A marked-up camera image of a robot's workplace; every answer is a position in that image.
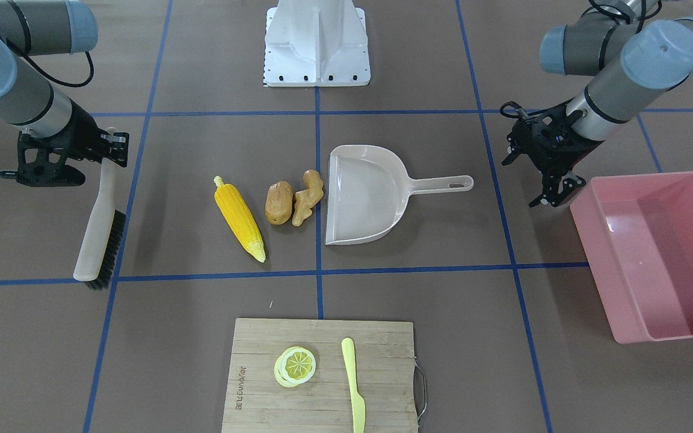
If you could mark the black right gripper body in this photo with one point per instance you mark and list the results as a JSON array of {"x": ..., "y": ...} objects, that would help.
[{"x": 86, "y": 135}]

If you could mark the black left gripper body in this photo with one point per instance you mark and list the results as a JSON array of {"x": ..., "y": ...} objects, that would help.
[{"x": 558, "y": 157}]

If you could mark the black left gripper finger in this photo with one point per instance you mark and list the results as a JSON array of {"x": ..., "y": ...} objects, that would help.
[
  {"x": 545, "y": 197},
  {"x": 569, "y": 186}
]

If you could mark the beige hand brush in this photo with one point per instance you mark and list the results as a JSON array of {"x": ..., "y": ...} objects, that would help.
[{"x": 99, "y": 249}]

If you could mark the yellow toy corn cob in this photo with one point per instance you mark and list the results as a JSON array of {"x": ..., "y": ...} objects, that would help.
[{"x": 239, "y": 218}]

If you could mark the beige plastic dustpan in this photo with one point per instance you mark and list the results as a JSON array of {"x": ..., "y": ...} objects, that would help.
[{"x": 369, "y": 189}]

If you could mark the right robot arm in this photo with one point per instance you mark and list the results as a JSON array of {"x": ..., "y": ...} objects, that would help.
[{"x": 52, "y": 126}]

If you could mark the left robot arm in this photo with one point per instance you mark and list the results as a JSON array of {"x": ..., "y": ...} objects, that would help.
[{"x": 631, "y": 62}]

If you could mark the pink plastic bin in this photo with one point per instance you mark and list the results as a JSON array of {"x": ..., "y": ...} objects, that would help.
[{"x": 637, "y": 232}]

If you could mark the toy potato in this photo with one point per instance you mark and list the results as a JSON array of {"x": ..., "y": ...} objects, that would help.
[{"x": 279, "y": 202}]

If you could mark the toy ginger root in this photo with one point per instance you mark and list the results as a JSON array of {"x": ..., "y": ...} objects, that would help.
[{"x": 307, "y": 199}]

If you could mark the yellow plastic knife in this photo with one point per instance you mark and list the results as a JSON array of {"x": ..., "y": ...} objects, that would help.
[{"x": 357, "y": 403}]

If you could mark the yellow toy lemon slice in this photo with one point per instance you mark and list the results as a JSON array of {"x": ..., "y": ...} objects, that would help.
[{"x": 295, "y": 366}]

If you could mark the wooden cutting board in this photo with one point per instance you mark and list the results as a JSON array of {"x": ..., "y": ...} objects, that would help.
[{"x": 385, "y": 370}]

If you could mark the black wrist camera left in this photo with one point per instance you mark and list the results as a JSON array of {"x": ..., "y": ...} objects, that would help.
[{"x": 520, "y": 139}]

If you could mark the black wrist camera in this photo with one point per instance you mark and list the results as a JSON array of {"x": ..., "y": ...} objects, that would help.
[
  {"x": 520, "y": 139},
  {"x": 41, "y": 162}
]

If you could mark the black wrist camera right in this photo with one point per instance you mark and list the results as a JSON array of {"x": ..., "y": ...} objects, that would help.
[{"x": 41, "y": 162}]

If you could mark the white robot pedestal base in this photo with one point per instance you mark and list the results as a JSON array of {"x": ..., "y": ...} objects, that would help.
[{"x": 316, "y": 43}]

